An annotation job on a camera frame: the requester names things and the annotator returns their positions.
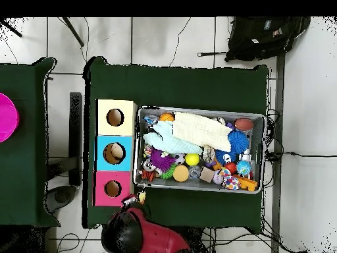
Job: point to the dark green tablecloth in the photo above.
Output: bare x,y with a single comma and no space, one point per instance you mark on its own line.
184,84
26,171

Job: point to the purple spiky monster toy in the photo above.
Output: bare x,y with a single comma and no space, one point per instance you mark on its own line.
162,160

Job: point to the pink plastic bowl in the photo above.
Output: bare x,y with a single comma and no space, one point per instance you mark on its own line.
8,118

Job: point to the round orange sponge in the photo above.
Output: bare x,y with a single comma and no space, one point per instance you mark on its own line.
181,173

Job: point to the blue spiky ball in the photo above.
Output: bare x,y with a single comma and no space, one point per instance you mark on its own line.
238,141

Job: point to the silver mesh bin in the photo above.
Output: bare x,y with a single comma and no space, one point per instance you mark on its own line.
200,187

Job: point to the yellow duck plush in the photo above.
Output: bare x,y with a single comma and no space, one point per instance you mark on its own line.
141,196

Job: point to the orange toy basketball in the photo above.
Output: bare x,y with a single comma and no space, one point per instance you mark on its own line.
166,117

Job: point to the black panel on stand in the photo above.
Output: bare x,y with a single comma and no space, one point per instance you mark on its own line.
75,131

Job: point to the black backpack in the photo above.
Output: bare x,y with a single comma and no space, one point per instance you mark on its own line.
258,39

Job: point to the brown toy football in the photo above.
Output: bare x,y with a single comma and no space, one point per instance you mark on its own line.
244,124

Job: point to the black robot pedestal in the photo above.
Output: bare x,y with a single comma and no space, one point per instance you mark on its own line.
196,237

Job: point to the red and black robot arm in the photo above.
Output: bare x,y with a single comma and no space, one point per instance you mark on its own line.
158,239

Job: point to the mint waffle cloth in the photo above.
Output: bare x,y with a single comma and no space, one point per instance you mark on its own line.
168,142

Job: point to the orange plastic toy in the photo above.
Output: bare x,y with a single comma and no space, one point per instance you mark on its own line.
248,184

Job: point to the grey metal rail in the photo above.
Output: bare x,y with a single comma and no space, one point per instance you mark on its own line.
279,92

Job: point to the cream waffle cloth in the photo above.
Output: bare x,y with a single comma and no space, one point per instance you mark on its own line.
200,130

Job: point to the blue green globe ball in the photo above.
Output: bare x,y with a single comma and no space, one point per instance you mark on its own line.
243,168

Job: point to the wooden box with three holes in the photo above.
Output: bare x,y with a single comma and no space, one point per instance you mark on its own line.
126,129

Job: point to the black tripod leg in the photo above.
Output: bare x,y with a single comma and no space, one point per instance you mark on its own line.
11,29
73,31

